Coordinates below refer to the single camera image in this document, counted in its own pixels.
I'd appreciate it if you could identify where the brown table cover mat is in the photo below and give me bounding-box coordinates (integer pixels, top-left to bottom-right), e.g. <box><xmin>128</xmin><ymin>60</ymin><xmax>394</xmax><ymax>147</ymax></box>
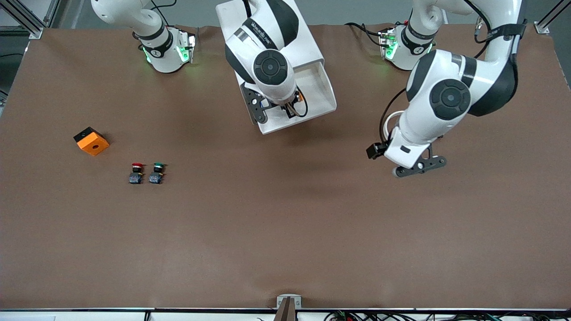
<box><xmin>0</xmin><ymin>25</ymin><xmax>571</xmax><ymax>310</ymax></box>

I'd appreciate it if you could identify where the red push button switch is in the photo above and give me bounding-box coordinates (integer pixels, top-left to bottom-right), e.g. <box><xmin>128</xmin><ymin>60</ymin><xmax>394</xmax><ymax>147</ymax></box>
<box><xmin>128</xmin><ymin>162</ymin><xmax>145</xmax><ymax>185</ymax></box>

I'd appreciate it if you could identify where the black left camera mount bracket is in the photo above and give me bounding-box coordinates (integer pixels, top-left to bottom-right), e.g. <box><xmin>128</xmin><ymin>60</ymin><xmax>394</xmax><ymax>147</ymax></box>
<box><xmin>392</xmin><ymin>145</ymin><xmax>447</xmax><ymax>178</ymax></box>

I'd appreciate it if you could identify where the black right camera mount bracket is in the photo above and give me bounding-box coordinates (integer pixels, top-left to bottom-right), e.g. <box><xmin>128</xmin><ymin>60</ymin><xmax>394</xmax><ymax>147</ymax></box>
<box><xmin>240</xmin><ymin>83</ymin><xmax>269</xmax><ymax>125</ymax></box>

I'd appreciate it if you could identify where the aluminium frame profile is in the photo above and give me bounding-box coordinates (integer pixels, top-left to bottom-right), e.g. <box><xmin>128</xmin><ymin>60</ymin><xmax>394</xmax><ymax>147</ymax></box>
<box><xmin>0</xmin><ymin>0</ymin><xmax>61</xmax><ymax>40</ymax></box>
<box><xmin>534</xmin><ymin>0</ymin><xmax>565</xmax><ymax>34</ymax></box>

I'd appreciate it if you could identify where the orange box with black base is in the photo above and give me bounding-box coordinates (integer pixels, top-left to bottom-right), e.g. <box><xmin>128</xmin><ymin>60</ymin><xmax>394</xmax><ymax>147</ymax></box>
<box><xmin>74</xmin><ymin>127</ymin><xmax>110</xmax><ymax>156</ymax></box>

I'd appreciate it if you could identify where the green push button switch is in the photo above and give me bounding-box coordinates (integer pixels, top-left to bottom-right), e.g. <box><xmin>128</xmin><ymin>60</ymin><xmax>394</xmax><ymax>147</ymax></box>
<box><xmin>148</xmin><ymin>162</ymin><xmax>166</xmax><ymax>185</ymax></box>

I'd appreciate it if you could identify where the white curved plastic ring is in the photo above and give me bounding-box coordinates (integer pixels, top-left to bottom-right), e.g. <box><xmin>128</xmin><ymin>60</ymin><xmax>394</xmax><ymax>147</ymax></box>
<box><xmin>385</xmin><ymin>110</ymin><xmax>405</xmax><ymax>131</ymax></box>

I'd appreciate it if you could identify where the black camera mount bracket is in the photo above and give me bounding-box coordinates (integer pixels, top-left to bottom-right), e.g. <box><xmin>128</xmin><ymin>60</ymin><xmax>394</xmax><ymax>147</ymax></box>
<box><xmin>392</xmin><ymin>145</ymin><xmax>447</xmax><ymax>178</ymax></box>
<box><xmin>240</xmin><ymin>83</ymin><xmax>269</xmax><ymax>125</ymax></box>

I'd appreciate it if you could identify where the black left arm base cable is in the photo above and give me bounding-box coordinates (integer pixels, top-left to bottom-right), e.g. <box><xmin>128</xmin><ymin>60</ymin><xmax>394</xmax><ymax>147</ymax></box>
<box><xmin>345</xmin><ymin>22</ymin><xmax>389</xmax><ymax>48</ymax></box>

